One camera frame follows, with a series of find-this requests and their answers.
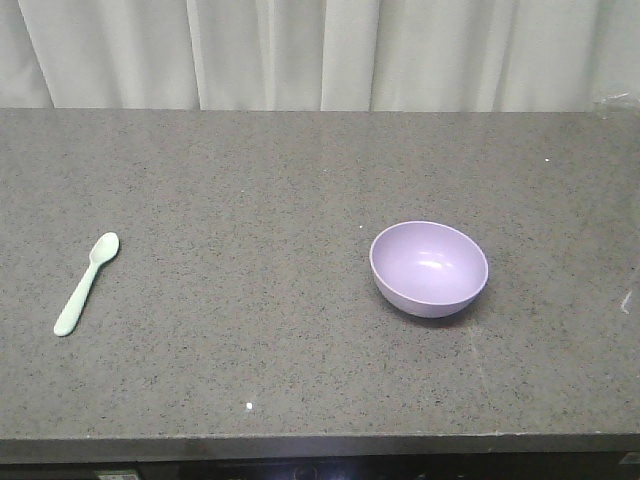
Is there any lilac plastic bowl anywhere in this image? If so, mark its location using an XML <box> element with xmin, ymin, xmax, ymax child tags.
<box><xmin>369</xmin><ymin>221</ymin><xmax>489</xmax><ymax>319</ymax></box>

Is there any pale green plastic spoon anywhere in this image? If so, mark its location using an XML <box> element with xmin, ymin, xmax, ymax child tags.
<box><xmin>53</xmin><ymin>232</ymin><xmax>120</xmax><ymax>337</ymax></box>

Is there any white curtain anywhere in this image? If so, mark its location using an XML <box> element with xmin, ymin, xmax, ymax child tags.
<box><xmin>1</xmin><ymin>1</ymin><xmax>639</xmax><ymax>112</ymax></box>

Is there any black two-drawer disinfection cabinet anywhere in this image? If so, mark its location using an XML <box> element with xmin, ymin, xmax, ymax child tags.
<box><xmin>139</xmin><ymin>452</ymin><xmax>639</xmax><ymax>479</ymax></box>

